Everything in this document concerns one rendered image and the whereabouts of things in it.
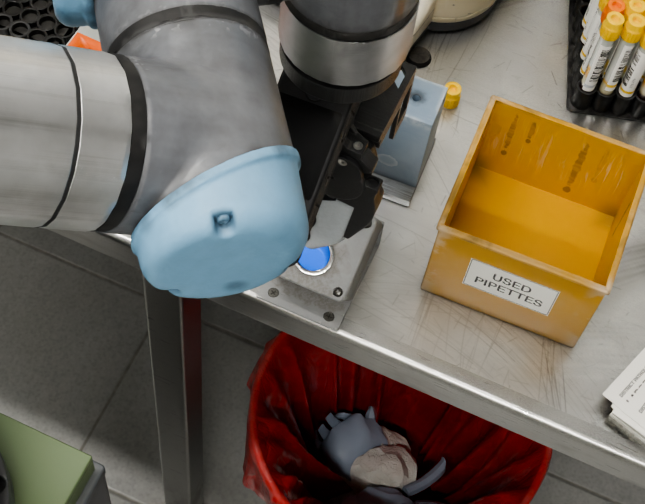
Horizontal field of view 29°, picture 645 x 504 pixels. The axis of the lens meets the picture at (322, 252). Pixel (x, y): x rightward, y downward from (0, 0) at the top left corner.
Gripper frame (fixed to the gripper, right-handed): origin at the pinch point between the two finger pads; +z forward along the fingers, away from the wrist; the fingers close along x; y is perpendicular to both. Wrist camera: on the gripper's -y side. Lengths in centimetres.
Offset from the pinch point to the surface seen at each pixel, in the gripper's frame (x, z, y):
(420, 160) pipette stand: -3.9, 7.6, 15.3
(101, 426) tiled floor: 31, 100, 13
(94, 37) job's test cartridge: 23.8, 5.0, 12.5
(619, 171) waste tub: -18.7, 5.7, 20.3
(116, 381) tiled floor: 33, 100, 20
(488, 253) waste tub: -11.9, 3.8, 7.3
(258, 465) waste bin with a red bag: 3, 56, 3
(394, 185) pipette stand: -2.4, 11.7, 14.8
